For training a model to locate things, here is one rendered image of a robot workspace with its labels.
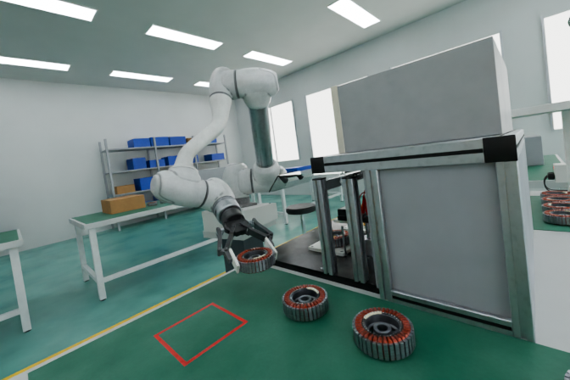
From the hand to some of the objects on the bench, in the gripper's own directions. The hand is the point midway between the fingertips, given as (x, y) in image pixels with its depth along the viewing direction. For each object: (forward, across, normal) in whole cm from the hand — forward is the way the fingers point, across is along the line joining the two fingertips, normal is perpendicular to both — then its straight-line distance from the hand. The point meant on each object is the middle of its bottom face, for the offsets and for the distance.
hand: (254, 258), depth 76 cm
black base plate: (-1, -47, -13) cm, 48 cm away
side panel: (+39, -26, +10) cm, 48 cm away
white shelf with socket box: (+24, -149, +1) cm, 151 cm away
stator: (+19, -5, 0) cm, 20 cm away
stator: (+36, -10, +9) cm, 38 cm away
